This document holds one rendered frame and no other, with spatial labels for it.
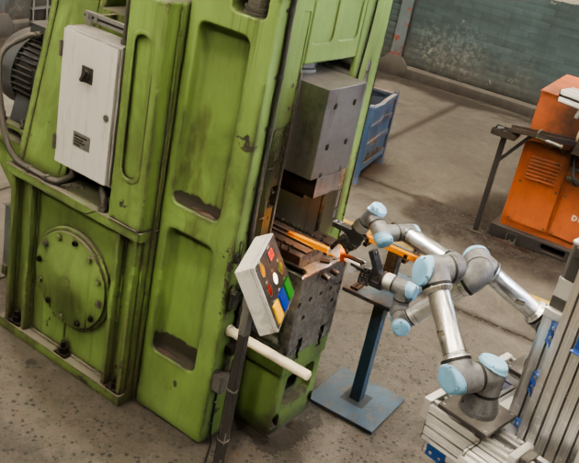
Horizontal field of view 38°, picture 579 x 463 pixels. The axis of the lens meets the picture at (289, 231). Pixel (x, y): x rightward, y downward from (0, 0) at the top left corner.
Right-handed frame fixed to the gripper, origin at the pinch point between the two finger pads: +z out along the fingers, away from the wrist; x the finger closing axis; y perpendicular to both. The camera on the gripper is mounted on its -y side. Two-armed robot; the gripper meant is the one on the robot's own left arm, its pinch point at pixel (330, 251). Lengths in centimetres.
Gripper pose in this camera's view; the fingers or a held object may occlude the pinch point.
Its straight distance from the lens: 382.5
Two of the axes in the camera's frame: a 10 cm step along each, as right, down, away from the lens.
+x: 5.8, -2.5, 7.7
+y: 6.0, 7.7, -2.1
